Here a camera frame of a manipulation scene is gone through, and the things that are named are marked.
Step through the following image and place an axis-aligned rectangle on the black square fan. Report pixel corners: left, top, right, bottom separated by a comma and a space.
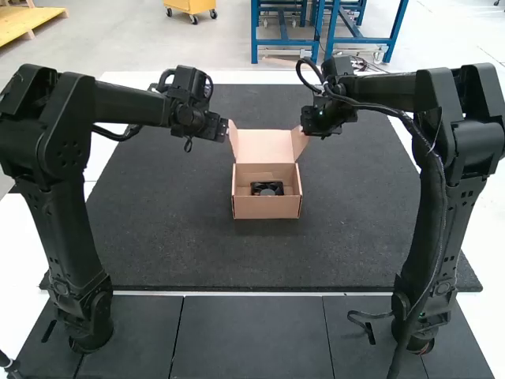
250, 180, 286, 197

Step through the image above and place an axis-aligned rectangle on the black mat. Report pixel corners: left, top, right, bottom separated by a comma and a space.
39, 83, 484, 294

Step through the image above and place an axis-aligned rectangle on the black cable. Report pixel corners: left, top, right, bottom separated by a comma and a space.
295, 58, 331, 96
346, 309, 397, 345
92, 122, 140, 142

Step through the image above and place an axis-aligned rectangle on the cardboard box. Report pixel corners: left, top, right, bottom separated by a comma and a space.
227, 119, 311, 221

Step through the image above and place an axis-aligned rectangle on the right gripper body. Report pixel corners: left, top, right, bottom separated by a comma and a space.
299, 103, 345, 140

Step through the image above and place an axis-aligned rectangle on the dark base panel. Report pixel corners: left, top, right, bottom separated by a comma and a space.
18, 295, 185, 379
322, 294, 496, 379
169, 295, 337, 379

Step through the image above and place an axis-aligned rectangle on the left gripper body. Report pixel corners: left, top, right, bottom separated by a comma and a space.
204, 111, 231, 144

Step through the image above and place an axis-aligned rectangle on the yellow wheeled cart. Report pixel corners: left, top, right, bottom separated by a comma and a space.
163, 0, 219, 25

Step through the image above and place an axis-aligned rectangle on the blue metal frame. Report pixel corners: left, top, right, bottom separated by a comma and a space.
314, 0, 410, 64
250, 0, 322, 65

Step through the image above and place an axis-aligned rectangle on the wooden pallet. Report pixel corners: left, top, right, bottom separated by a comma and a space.
0, 6, 70, 49

